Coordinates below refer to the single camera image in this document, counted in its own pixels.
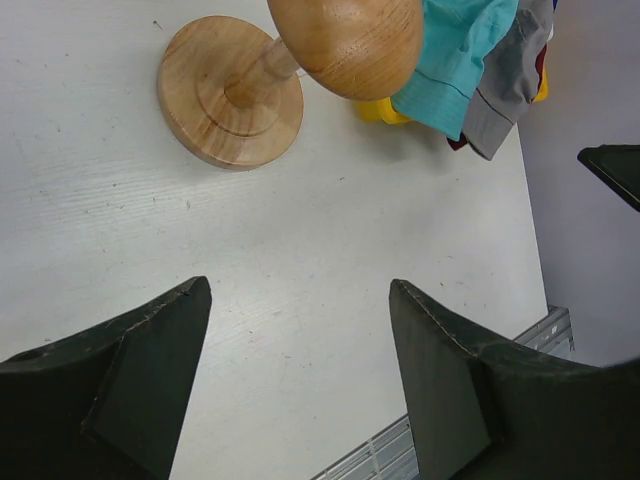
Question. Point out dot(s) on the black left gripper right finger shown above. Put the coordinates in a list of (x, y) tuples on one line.
[(559, 419)]

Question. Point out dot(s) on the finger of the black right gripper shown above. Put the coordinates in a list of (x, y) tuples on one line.
[(618, 167)]

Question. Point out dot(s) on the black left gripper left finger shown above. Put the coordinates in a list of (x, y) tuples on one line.
[(108, 402)]

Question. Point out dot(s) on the grey bucket hat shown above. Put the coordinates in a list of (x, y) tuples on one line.
[(510, 81)]

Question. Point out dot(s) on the maroon bucket hat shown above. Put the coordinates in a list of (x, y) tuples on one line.
[(540, 65)]

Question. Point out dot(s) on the teal bucket hat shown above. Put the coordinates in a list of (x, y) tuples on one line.
[(458, 35)]

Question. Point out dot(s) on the yellow plastic tray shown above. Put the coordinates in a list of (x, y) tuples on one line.
[(383, 111)]

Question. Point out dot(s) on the wooden hat stand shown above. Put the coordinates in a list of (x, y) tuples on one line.
[(231, 95)]

